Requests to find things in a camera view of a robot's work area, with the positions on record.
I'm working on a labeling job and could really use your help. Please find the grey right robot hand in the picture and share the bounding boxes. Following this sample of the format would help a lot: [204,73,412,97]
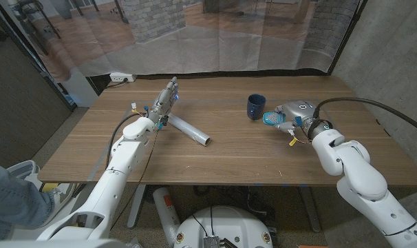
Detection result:
[272,100,334,141]

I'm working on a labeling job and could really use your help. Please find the white sneaker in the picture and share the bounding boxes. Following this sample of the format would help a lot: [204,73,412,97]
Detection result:
[6,160,41,182]
[39,182,77,227]

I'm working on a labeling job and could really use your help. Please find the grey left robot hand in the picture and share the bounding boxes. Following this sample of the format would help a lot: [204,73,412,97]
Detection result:
[146,76,180,131]

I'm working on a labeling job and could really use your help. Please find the person's leg in jeans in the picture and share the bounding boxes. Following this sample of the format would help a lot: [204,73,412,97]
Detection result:
[0,161,56,240]

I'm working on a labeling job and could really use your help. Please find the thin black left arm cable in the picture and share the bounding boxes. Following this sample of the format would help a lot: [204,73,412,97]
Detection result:
[109,129,160,231]

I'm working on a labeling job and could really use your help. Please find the printed room backdrop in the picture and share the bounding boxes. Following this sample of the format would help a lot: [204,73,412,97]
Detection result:
[0,0,363,83]

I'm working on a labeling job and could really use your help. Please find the white power strip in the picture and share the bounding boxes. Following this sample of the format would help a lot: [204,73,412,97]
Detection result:
[109,72,138,83]

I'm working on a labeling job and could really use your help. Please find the clear plastic wrap roll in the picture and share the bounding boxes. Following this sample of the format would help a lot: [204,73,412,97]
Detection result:
[167,113,212,147]

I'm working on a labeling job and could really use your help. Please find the black backdrop stand pole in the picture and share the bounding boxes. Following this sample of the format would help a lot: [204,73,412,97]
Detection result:
[0,0,77,110]
[328,0,370,76]

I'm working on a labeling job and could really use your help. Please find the grey table leg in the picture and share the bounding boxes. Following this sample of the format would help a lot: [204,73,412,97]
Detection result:
[299,185,322,234]
[127,184,147,229]

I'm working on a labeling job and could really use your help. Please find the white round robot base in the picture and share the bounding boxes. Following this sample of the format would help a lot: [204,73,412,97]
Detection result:
[173,205,274,248]

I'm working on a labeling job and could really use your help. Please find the white roll with orange label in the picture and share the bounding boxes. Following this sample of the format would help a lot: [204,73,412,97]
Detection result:
[152,187,181,247]

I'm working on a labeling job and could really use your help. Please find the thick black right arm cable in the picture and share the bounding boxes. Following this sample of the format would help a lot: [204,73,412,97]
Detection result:
[312,96,417,138]

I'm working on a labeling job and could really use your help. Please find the dark blue cup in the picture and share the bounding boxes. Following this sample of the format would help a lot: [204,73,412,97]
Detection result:
[246,93,267,121]

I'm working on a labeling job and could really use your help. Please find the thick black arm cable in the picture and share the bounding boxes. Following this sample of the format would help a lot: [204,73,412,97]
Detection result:
[105,112,145,170]
[312,96,417,138]

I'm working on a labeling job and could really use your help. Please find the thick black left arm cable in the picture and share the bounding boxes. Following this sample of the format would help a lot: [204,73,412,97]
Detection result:
[105,112,145,170]

